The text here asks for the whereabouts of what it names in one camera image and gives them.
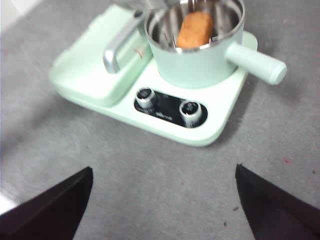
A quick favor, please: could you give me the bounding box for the brown potato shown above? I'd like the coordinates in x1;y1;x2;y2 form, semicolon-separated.
176;11;215;49

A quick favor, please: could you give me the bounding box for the silver control knob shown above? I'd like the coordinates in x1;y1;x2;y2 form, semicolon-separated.
179;100;202;128
136;87;158;111

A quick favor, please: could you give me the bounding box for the mint green hinged grill lid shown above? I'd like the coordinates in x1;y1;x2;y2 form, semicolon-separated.
49;4;153;107

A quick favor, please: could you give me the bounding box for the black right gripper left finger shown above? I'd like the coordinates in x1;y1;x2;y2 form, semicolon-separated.
0;166;94;240

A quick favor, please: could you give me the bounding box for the mint green pot with handle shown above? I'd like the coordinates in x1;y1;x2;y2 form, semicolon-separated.
144;0;288;90

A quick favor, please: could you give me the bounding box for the chrome grill lid handle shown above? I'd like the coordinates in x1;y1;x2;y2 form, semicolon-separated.
102;14;148;75

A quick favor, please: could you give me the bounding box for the mint green breakfast maker base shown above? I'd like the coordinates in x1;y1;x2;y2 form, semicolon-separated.
48;4;258;148

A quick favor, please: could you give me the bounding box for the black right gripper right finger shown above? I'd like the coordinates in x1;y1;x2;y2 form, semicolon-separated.
235;164;320;240

